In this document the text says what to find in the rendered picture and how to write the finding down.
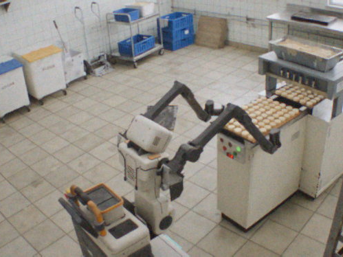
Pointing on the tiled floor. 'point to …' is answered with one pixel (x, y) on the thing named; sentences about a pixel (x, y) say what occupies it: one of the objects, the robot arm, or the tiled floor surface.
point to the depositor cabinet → (326, 142)
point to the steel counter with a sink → (341, 27)
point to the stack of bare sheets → (166, 117)
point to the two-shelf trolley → (132, 37)
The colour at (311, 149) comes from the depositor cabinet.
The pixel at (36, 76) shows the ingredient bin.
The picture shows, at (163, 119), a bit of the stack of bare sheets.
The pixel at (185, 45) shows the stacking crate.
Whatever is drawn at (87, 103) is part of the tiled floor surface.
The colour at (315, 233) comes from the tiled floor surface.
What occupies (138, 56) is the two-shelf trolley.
